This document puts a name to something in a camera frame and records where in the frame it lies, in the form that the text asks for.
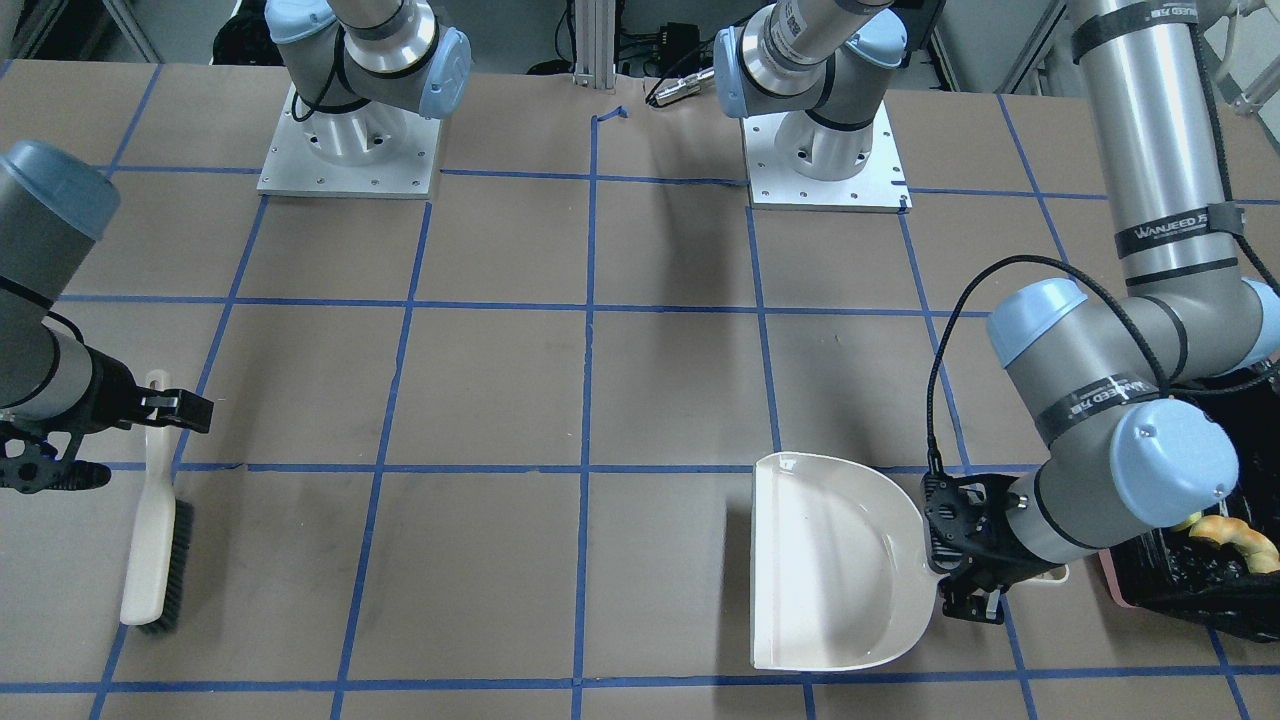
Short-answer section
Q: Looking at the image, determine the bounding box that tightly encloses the bin with black bag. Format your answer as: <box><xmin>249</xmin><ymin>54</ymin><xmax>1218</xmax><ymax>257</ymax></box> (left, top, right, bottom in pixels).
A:
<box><xmin>1100</xmin><ymin>379</ymin><xmax>1279</xmax><ymax>643</ymax></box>

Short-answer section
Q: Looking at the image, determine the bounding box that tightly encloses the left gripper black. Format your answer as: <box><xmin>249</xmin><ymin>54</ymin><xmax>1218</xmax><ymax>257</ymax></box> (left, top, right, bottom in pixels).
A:
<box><xmin>922</xmin><ymin>471</ymin><xmax>1051</xmax><ymax>625</ymax></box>

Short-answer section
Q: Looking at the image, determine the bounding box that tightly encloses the beige hand brush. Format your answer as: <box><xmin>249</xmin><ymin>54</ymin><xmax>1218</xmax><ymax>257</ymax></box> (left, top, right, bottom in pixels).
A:
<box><xmin>120</xmin><ymin>427</ymin><xmax>195</xmax><ymax>635</ymax></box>

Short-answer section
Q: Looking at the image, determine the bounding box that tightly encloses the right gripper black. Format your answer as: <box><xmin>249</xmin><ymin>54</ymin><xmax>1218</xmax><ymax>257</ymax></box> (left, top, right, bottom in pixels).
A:
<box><xmin>70</xmin><ymin>346</ymin><xmax>215</xmax><ymax>438</ymax></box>

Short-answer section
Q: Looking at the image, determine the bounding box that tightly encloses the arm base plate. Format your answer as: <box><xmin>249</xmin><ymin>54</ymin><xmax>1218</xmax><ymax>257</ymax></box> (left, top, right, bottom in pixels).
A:
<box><xmin>740</xmin><ymin>102</ymin><xmax>913</xmax><ymax>213</ymax></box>
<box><xmin>257</xmin><ymin>87</ymin><xmax>444</xmax><ymax>200</ymax></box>

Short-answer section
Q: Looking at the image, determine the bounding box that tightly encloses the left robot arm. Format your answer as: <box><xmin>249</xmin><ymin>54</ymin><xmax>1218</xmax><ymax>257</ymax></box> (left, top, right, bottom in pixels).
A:
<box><xmin>923</xmin><ymin>1</ymin><xmax>1277</xmax><ymax>624</ymax></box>

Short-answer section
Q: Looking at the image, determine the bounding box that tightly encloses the toy croissant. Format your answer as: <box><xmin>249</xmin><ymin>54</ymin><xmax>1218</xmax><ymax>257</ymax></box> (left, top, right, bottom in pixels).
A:
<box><xmin>1188</xmin><ymin>515</ymin><xmax>1279</xmax><ymax>575</ymax></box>

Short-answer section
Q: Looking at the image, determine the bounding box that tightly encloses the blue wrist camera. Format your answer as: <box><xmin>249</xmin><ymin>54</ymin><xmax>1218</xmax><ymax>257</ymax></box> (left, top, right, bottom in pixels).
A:
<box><xmin>1</xmin><ymin>421</ymin><xmax>111</xmax><ymax>495</ymax></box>

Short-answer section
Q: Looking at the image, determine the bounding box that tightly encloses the yellow green sponge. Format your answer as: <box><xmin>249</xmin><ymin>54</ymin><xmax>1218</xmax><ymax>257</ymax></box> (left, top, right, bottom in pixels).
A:
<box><xmin>1169</xmin><ymin>512</ymin><xmax>1204</xmax><ymax>532</ymax></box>

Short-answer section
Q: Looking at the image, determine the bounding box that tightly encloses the beige plastic dustpan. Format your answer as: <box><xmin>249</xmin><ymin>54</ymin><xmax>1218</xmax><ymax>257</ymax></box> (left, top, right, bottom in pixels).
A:
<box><xmin>750</xmin><ymin>452</ymin><xmax>1071</xmax><ymax>673</ymax></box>

